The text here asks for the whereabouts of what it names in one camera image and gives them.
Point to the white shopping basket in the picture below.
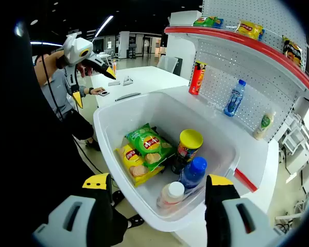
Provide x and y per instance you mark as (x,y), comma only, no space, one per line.
(170,113)

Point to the green chip bag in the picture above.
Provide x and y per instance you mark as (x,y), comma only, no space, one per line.
(204,21)
(149,144)

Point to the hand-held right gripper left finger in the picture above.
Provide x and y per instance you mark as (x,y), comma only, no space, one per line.
(67,221)

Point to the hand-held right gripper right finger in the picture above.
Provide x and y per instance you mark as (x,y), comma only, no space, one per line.
(231,223)

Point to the clear water bottle blue cap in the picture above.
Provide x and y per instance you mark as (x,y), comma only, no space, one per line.
(234,100)

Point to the white office desk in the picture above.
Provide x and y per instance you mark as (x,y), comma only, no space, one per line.
(298,154)

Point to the person in black shirt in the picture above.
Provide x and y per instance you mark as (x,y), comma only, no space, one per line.
(41,154)

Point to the ceiling light strip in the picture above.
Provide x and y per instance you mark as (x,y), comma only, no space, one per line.
(46,43)
(104,25)

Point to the grey office chair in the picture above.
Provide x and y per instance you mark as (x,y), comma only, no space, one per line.
(167,64)

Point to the dark chip can yellow lid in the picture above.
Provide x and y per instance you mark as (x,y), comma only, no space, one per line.
(189,144)

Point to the person's left hand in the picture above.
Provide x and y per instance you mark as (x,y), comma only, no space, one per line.
(81,70)

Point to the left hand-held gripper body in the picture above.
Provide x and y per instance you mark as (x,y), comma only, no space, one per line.
(74,50)

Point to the white snack and drink counter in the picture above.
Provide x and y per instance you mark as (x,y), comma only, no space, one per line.
(247,146)

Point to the red chip can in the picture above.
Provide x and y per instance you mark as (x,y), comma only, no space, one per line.
(197,79)

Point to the person's black shoe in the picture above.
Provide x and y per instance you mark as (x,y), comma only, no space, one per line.
(118,198)
(136,221)

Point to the cream drink bottle green label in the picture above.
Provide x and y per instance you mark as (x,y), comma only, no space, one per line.
(264,126)

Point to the small orange bottle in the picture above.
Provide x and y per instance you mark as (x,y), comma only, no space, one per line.
(114,66)

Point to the white table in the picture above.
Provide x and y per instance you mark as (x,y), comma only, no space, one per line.
(149,79)

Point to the blue drink bottle blue cap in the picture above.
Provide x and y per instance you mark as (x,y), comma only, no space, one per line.
(193,172)

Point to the small white tool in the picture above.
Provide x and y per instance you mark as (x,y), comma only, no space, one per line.
(128,81)

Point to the pink milk bottle white cap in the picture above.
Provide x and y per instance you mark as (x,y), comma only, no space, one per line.
(171,195)

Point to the black yellow chip bag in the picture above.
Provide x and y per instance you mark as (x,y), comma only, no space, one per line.
(292,51)

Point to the small grey bar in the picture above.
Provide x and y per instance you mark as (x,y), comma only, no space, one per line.
(114,83)

